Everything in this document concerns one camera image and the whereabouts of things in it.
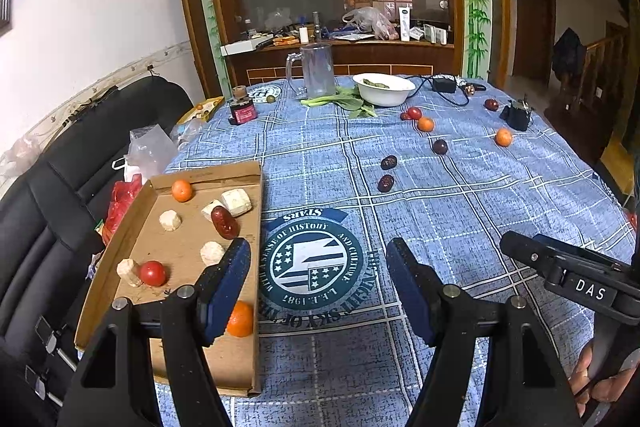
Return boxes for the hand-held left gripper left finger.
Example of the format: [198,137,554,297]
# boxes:
[59,237,252,427]

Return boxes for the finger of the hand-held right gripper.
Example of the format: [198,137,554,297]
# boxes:
[500,230,568,292]

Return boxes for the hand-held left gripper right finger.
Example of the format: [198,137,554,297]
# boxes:
[386,237,583,427]

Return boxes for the cardboard box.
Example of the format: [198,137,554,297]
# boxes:
[74,160,263,398]

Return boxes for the person's right hand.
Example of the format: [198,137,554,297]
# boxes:
[570,338,640,418]

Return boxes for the blue checked tablecloth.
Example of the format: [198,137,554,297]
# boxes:
[155,76,638,427]

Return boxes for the white yam chunk right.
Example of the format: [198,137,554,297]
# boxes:
[221,188,251,216]

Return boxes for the small black device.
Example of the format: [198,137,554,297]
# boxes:
[500,99,534,132]

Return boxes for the red plastic bag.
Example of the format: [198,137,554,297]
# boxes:
[102,174,146,248]

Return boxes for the small clear plastic bag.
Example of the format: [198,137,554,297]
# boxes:
[170,119,206,148]

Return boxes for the dark jar with pink label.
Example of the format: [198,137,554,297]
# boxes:
[229,85,257,126]

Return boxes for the yellow box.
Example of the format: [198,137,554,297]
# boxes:
[176,96,226,125]

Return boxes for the wooden stair railing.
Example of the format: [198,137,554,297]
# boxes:
[582,29,631,118]

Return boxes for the white bowl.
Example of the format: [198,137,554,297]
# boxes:
[352,73,417,108]

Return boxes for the green leafy vegetable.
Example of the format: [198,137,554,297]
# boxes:
[300,88,381,118]

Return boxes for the black sofa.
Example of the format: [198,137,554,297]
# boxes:
[0,74,196,427]

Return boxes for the dark hanging jacket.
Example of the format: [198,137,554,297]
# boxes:
[552,27,587,80]

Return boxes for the wooden door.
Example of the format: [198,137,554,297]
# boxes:
[512,0,557,88]

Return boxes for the glass mug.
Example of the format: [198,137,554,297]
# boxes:
[285,43,335,100]

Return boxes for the flat white box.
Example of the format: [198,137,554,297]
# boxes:
[220,38,275,56]

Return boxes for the plastic bag with contents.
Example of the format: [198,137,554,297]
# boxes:
[342,6,398,42]

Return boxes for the black power adapter with cable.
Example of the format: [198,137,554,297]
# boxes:
[412,74,488,108]

